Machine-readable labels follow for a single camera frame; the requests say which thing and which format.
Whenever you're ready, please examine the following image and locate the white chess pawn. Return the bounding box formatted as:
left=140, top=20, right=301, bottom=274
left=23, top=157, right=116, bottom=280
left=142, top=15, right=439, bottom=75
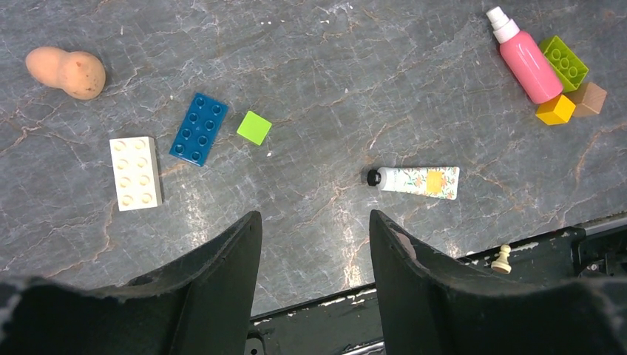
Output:
left=490, top=244, right=512, bottom=274

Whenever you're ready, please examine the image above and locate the brown wooden cube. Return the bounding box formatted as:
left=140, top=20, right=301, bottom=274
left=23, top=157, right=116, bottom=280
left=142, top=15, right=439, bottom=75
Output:
left=565, top=82, right=607, bottom=118

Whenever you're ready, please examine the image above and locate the blue block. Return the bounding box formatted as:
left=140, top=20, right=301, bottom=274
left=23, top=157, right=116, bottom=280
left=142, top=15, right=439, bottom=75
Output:
left=169, top=92, right=228, bottom=166

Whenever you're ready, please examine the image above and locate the yellow cube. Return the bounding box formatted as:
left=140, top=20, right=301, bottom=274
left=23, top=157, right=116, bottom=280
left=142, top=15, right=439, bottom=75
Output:
left=535, top=94, right=576, bottom=126

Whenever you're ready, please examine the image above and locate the small green cube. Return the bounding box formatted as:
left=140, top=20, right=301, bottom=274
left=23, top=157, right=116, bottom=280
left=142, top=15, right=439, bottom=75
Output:
left=237, top=111, right=272, bottom=146

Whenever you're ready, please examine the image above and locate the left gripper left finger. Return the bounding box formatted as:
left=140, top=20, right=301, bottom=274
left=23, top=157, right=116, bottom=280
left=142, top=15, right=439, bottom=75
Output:
left=1, top=212, right=262, bottom=354

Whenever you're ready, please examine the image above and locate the white cream tube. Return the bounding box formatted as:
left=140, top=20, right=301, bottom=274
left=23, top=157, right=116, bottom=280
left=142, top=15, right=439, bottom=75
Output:
left=367, top=166, right=460, bottom=200

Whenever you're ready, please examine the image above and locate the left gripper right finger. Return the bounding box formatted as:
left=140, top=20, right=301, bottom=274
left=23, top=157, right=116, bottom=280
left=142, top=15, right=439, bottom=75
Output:
left=369, top=210, right=626, bottom=354

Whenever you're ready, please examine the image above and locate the cream wooden block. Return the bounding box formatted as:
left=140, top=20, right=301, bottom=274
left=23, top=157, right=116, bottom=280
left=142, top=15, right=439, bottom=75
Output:
left=109, top=136, right=163, bottom=212

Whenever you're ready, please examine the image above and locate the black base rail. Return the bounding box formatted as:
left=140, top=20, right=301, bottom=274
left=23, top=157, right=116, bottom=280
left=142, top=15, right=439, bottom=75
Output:
left=245, top=210, right=626, bottom=354

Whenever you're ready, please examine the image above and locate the green lego brick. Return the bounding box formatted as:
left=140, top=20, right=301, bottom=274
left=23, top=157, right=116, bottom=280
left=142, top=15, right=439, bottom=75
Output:
left=538, top=35, right=589, bottom=92

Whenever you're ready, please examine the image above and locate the pink bottle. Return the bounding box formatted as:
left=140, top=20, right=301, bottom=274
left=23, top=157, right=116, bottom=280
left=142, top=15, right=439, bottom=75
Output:
left=486, top=6, right=563, bottom=104

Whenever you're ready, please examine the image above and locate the beige makeup sponge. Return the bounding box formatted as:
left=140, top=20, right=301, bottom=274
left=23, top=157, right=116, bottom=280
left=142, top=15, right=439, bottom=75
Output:
left=25, top=47, right=106, bottom=100

